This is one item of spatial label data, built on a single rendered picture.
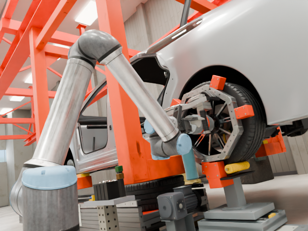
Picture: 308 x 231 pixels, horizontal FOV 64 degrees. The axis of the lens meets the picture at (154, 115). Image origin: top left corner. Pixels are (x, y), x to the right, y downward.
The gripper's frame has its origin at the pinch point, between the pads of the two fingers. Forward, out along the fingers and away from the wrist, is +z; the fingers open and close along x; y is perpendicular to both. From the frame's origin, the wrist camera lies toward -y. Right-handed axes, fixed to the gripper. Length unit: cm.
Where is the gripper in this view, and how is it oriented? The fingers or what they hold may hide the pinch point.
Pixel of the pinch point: (195, 120)
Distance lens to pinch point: 148.8
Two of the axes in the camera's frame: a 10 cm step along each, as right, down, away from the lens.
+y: 1.7, 9.6, -2.2
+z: 7.4, 0.2, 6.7
